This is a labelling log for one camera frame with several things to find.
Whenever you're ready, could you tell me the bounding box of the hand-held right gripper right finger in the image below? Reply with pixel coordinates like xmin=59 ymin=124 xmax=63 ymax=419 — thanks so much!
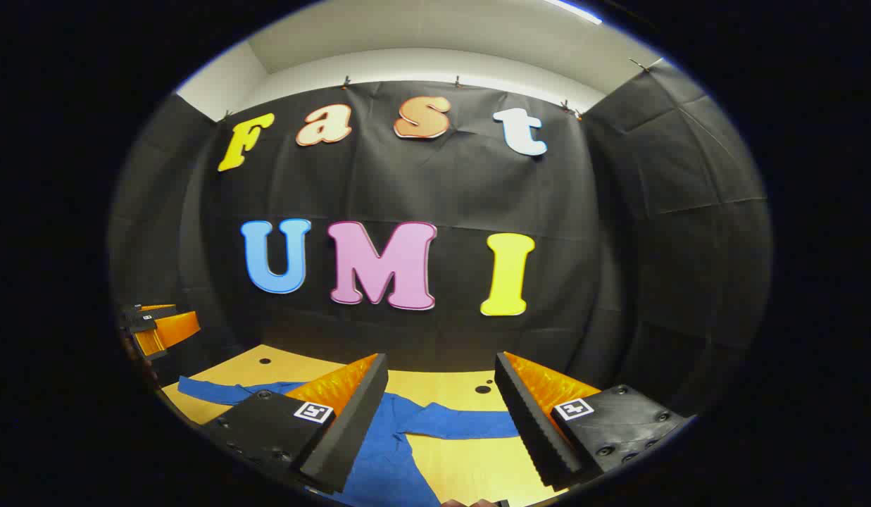
xmin=494 ymin=351 xmax=689 ymax=492

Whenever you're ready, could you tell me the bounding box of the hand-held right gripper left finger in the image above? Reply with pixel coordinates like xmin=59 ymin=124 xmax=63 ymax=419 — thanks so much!
xmin=199 ymin=353 xmax=389 ymax=495

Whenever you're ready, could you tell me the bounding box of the blue corduroy shirt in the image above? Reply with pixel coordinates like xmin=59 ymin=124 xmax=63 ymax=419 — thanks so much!
xmin=178 ymin=375 xmax=520 ymax=507

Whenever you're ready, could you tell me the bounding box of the black backdrop cloth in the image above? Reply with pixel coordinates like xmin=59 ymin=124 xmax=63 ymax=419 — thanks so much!
xmin=108 ymin=60 xmax=772 ymax=423

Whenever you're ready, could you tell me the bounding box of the row of small backdrop clamps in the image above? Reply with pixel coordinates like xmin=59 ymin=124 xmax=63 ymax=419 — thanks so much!
xmin=220 ymin=58 xmax=651 ymax=120

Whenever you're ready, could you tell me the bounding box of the ceiling light strip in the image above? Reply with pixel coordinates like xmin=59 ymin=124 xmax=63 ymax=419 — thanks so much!
xmin=546 ymin=0 xmax=605 ymax=25

